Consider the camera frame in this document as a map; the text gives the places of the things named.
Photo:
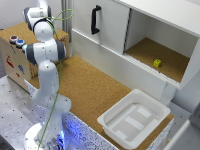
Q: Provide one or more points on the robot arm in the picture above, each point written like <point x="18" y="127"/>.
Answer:
<point x="46" y="76"/>

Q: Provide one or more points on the yellow block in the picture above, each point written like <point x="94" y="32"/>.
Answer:
<point x="157" y="63"/>

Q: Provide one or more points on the wooden drawer box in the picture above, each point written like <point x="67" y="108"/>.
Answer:
<point x="13" y="73"/>

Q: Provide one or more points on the white sliding door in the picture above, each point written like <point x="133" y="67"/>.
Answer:
<point x="111" y="23"/>

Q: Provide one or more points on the white plastic box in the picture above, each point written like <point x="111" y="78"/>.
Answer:
<point x="133" y="121"/>

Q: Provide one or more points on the green button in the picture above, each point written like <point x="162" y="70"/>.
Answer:
<point x="24" y="47"/>

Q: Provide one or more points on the white cabinet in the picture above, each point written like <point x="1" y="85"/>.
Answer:
<point x="156" y="13"/>

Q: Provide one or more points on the blue button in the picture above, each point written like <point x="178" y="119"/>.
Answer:
<point x="20" y="42"/>

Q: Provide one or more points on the red button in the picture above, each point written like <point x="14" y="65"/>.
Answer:
<point x="13" y="38"/>

